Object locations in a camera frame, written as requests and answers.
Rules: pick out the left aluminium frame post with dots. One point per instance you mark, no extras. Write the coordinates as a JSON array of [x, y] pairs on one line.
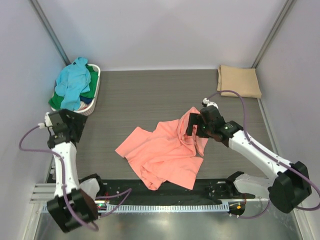
[[49, 30]]

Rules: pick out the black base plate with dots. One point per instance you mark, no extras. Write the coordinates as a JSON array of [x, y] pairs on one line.
[[205, 192]]

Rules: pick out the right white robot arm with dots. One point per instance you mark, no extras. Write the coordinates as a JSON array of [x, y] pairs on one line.
[[286, 184]]

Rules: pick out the white plastic laundry basket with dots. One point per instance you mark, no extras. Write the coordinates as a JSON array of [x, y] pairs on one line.
[[90, 108]]

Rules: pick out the light blue t shirt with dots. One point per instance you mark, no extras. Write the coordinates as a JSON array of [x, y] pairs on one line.
[[73, 80]]

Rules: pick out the green t shirt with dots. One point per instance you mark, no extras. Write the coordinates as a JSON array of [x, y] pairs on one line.
[[85, 98]]

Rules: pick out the salmon pink t shirt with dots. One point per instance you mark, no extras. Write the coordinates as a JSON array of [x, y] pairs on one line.
[[165, 154]]

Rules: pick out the white slotted cable duct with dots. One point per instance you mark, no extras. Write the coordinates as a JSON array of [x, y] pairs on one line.
[[224, 207]]

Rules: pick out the folded beige t shirt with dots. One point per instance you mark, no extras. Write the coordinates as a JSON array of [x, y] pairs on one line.
[[244, 81]]

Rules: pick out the aluminium frame post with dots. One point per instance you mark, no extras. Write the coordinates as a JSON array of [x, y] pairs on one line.
[[49, 30], [279, 21]]

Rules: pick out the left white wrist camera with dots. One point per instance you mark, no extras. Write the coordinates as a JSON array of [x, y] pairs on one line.
[[48, 121]]

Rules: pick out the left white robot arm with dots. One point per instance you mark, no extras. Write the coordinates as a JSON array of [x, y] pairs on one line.
[[73, 204]]

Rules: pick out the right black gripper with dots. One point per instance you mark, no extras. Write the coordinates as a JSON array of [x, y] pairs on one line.
[[196, 119]]

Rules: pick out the right aluminium frame post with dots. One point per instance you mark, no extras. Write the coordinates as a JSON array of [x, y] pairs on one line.
[[279, 21]]

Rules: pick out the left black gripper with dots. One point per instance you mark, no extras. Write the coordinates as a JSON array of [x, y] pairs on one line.
[[79, 120]]

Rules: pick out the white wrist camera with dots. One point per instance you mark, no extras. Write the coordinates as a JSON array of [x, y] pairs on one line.
[[206, 103], [48, 121]]

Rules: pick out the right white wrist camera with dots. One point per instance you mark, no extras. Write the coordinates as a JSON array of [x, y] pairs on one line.
[[206, 103]]

